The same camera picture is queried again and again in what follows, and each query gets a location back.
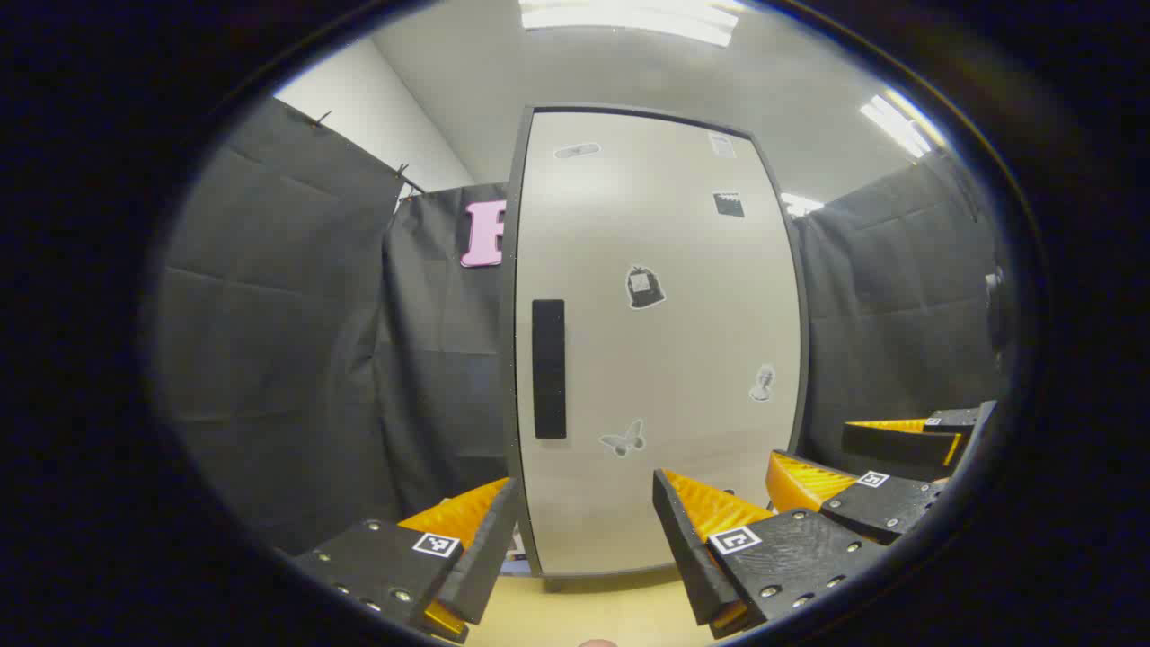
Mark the black backdrop cloth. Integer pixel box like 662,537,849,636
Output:
153,94,1012,558

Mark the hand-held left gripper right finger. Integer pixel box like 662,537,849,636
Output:
652,467,890,641

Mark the black door handle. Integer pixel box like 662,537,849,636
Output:
532,299,568,440

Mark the grey cabinet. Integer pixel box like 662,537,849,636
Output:
503,102,811,581

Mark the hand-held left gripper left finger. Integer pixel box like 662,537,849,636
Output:
292,476,524,643

